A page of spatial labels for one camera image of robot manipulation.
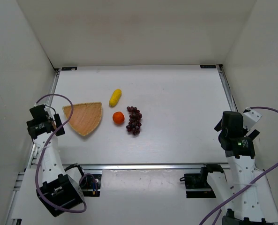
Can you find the left aluminium frame rail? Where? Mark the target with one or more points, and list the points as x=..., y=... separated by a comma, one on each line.
x=35, y=145

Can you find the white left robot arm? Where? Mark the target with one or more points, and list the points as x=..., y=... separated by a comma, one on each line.
x=56, y=188

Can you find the front aluminium frame rail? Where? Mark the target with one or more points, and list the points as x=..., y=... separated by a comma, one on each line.
x=141, y=166

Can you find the black right corner bracket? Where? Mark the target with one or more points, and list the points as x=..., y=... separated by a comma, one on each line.
x=208, y=66

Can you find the right aluminium frame rail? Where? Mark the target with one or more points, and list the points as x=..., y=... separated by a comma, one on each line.
x=227, y=89

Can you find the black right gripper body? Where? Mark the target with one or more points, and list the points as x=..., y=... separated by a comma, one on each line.
x=253, y=134

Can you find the aluminium frame rail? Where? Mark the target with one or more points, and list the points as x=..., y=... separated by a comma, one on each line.
x=35, y=145
x=227, y=89
x=141, y=166

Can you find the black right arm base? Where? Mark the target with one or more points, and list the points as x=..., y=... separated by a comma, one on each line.
x=196, y=184

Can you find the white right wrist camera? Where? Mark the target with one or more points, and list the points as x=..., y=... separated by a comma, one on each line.
x=250, y=118

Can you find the fake orange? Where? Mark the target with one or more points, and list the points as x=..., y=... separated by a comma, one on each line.
x=118, y=117

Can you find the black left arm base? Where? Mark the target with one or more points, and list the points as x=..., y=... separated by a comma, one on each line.
x=90, y=187

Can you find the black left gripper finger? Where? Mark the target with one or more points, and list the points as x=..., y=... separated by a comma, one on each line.
x=60, y=132
x=57, y=120

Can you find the dark red fake grapes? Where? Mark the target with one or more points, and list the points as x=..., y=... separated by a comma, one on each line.
x=134, y=124

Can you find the woven bamboo fruit basket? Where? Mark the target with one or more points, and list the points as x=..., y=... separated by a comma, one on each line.
x=85, y=118

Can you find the black left corner bracket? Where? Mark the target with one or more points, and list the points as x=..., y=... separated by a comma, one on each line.
x=68, y=68

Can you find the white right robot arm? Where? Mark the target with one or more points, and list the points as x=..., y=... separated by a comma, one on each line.
x=241, y=204

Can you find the black corner bracket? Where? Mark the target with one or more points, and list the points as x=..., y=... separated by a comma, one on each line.
x=68, y=68
x=208, y=66

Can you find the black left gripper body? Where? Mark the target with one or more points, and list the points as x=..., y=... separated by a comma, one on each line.
x=58, y=124

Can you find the yellow fake lemon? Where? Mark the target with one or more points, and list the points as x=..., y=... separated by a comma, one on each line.
x=114, y=99

